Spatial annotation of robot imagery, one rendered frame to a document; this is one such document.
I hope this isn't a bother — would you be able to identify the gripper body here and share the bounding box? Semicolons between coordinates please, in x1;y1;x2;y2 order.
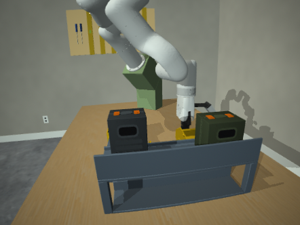
176;94;195;122

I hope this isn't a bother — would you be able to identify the dark grey case with handle slot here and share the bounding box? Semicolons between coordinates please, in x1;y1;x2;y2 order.
107;108;148;154

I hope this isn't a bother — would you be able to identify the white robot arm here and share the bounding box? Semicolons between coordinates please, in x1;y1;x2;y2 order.
76;0;197;96

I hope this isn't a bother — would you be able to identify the dark green case with orange latches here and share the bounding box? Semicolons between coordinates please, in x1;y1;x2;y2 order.
195;111;246;146

